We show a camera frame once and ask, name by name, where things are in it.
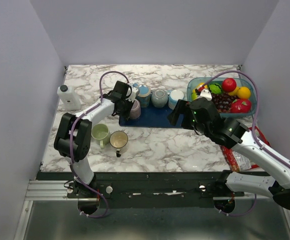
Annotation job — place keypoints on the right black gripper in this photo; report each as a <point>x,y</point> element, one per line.
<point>182,106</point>

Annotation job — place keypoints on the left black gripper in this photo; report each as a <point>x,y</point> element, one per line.
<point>125,114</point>

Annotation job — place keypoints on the lilac mug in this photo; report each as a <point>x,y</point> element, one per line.
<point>135,110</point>

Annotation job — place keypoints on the light green mug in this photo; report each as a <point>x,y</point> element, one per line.
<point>101,134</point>

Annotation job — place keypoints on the cream textured mug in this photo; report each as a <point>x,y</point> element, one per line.
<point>119,141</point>

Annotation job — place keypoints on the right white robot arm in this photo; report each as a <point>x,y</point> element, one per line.
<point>202,116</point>

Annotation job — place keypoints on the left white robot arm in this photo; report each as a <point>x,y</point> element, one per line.
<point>73,137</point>

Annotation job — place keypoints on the blue white mug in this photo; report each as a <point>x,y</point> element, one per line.
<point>173,98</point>

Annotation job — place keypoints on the blue mug tan rim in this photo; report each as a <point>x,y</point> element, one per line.
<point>144,94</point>

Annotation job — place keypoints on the grey-blue round mug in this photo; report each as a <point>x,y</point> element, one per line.
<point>159,98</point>

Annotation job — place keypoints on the green toy lime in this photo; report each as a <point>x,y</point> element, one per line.
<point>194,96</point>

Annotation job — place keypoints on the dark blue tray mat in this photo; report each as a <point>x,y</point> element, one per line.
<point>152,117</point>

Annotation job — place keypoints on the yellow toy lemon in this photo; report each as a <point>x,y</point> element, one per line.
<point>198,88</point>

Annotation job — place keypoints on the green toy watermelon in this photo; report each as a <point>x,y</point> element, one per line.
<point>215,88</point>

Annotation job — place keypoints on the purple toy grapes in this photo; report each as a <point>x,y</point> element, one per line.
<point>223,101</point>

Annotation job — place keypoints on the white bottle black cap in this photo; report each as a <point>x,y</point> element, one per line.
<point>69,97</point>

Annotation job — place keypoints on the red toy apple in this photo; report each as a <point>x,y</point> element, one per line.
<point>229,85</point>

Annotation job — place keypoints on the teal plastic fruit basket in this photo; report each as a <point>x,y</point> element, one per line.
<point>240,83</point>

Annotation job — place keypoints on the yellow toy banana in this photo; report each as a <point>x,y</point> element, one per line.
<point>234,92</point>

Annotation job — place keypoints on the red toy dragon fruit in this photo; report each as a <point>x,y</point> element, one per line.
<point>241,106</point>

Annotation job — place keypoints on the orange toy orange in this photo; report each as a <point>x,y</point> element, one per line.
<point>243,92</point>

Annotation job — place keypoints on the red snack bag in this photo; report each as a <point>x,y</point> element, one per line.
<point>236,161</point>

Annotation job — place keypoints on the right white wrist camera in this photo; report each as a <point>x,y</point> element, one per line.
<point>204,93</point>

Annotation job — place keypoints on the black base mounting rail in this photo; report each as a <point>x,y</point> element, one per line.
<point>121,190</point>

